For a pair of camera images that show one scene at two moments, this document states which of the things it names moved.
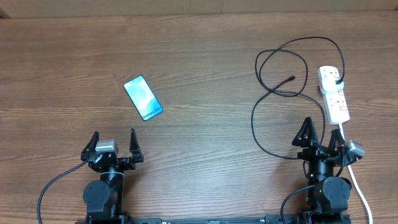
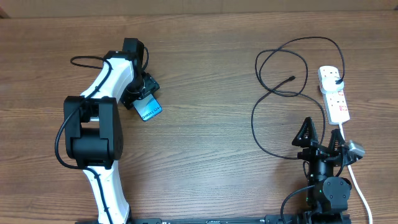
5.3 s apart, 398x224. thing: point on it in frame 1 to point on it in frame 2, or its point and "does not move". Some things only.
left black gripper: [129, 163] to [150, 85]
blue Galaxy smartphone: [143, 98] does not move
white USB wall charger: [328, 84] does not move
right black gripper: [314, 150] does not move
